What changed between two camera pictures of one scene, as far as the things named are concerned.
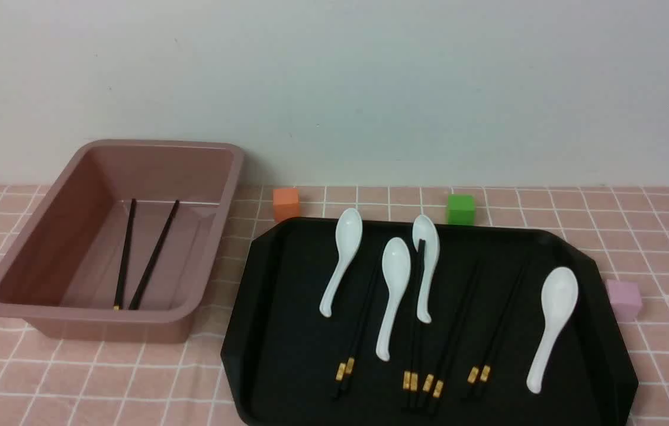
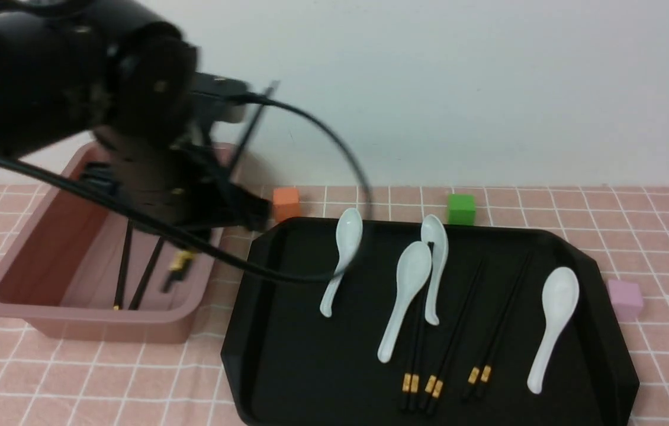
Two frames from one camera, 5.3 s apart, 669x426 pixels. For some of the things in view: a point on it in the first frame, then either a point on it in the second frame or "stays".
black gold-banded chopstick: (341, 373) -> (184, 258)
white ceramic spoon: (559, 291) stays
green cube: (461, 209) stays
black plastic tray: (367, 322) stays
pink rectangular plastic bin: (61, 273) stays
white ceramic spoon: (396, 265) -> (412, 268)
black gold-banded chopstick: (350, 365) -> (180, 262)
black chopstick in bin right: (132, 304) stays
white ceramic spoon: (349, 232) stays
